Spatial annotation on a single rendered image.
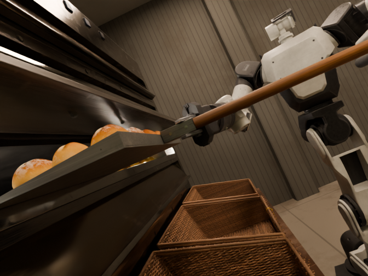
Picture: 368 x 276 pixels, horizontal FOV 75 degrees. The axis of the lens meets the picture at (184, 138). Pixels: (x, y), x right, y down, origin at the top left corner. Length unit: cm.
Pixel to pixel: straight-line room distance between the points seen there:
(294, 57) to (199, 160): 248
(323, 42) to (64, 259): 111
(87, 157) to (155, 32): 350
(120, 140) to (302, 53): 90
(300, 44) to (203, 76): 248
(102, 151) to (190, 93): 312
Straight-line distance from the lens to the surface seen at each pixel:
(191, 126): 60
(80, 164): 39
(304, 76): 64
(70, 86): 65
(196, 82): 349
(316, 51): 113
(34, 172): 48
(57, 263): 64
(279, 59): 113
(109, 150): 37
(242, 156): 341
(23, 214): 60
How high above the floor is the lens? 113
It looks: 4 degrees up
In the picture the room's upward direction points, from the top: 24 degrees counter-clockwise
